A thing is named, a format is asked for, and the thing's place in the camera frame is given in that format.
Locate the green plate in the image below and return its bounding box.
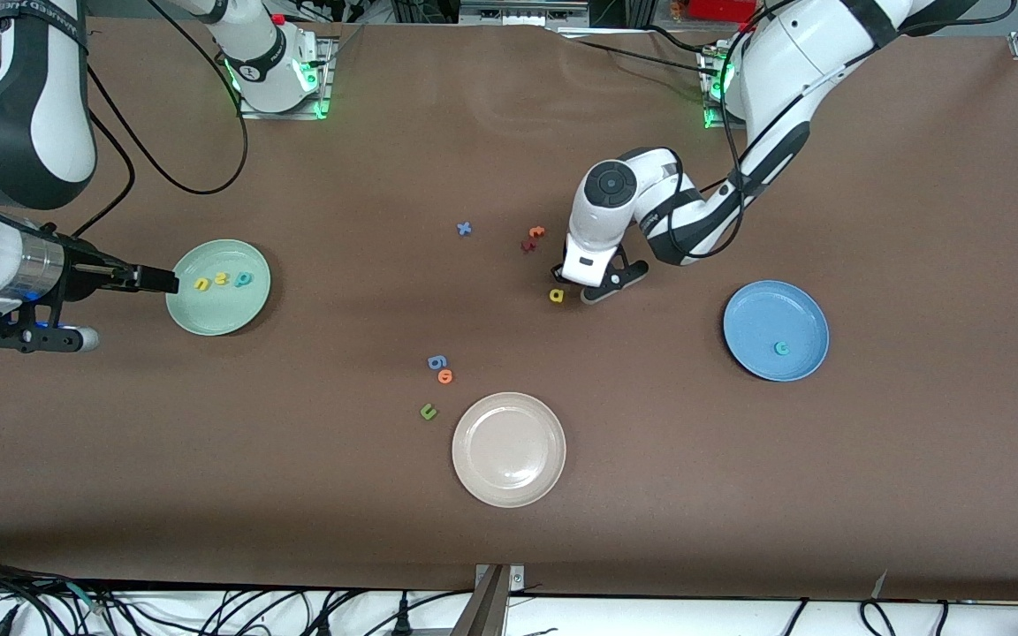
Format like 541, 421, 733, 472
165, 238, 272, 337

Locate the blue plate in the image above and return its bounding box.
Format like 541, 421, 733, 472
722, 279, 831, 382

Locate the beige plate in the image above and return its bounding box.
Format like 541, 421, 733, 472
452, 391, 567, 509

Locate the brown table cover mat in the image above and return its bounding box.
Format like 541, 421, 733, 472
0, 16, 1018, 602

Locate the grey power strip box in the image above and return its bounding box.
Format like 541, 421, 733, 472
459, 0, 591, 27

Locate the red box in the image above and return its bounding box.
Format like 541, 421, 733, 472
684, 0, 759, 24

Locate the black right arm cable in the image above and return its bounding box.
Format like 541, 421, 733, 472
41, 0, 249, 239

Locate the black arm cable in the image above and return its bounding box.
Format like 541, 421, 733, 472
41, 0, 249, 239
690, 0, 1018, 261

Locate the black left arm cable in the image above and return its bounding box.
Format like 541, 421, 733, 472
690, 0, 1018, 261

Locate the thin black base cable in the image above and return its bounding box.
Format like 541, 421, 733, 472
646, 25, 711, 52
575, 40, 722, 76

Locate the teal cable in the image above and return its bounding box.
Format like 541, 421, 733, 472
63, 580, 112, 612

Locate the aluminium profile with bracket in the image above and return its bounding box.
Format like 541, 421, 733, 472
450, 564, 528, 636

